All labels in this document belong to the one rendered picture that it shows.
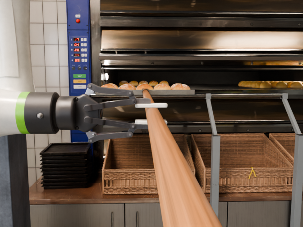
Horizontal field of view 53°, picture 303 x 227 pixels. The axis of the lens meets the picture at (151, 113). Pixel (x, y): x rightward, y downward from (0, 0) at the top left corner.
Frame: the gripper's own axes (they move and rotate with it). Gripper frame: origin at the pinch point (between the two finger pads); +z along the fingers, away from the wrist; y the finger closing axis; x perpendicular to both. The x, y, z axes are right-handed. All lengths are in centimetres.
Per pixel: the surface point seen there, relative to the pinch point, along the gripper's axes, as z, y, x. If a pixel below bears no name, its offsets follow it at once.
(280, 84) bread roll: 109, -2, -170
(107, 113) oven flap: -26, 20, -154
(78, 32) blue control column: -46, -38, -152
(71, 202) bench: -41, 64, -99
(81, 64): -44, -16, -152
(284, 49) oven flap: 101, -28, -151
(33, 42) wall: -78, -30, -155
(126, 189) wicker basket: -10, 59, -105
